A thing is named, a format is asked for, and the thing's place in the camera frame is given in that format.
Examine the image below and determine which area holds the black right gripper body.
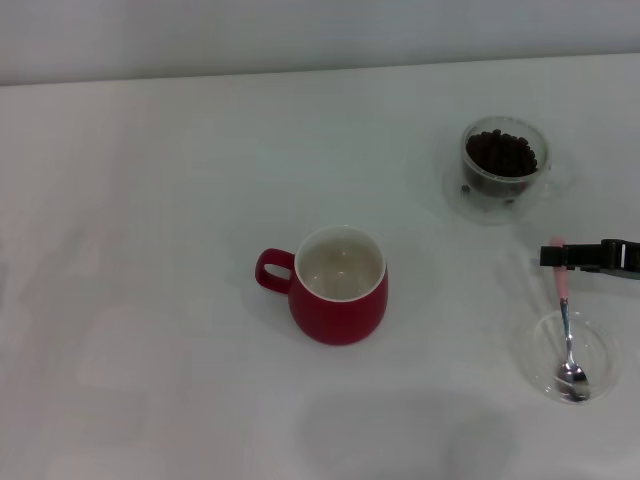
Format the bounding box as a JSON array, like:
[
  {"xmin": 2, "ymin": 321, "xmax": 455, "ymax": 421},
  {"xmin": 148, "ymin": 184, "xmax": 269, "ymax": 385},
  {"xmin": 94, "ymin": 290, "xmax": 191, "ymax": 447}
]
[{"xmin": 599, "ymin": 238, "xmax": 640, "ymax": 282}]

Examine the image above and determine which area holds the pink handled metal spoon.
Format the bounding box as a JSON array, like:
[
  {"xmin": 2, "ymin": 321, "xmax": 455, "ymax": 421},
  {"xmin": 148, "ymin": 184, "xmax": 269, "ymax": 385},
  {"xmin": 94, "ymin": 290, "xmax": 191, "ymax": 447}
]
[{"xmin": 549, "ymin": 235, "xmax": 592, "ymax": 404}]

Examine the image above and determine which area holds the small clear glass dish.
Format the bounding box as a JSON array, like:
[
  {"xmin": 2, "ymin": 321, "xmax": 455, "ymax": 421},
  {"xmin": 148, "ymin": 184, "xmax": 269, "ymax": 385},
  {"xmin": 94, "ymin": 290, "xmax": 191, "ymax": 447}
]
[{"xmin": 511, "ymin": 309, "xmax": 624, "ymax": 406}]

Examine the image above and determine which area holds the red ceramic mug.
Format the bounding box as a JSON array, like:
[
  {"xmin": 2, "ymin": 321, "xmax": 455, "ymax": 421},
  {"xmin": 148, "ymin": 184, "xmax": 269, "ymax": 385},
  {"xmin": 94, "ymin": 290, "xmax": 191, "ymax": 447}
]
[{"xmin": 255, "ymin": 224, "xmax": 390, "ymax": 347}]

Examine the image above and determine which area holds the coffee bean pile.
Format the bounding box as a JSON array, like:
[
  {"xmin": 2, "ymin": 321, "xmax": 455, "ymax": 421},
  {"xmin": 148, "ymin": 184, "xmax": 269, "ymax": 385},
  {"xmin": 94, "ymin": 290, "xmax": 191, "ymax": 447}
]
[{"xmin": 465, "ymin": 128, "xmax": 540, "ymax": 197}]

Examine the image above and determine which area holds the clear glass cup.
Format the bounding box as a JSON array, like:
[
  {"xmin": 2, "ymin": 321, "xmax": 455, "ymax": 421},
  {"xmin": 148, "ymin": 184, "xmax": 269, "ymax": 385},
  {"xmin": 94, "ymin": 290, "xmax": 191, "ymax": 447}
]
[{"xmin": 459, "ymin": 115, "xmax": 576, "ymax": 202}]

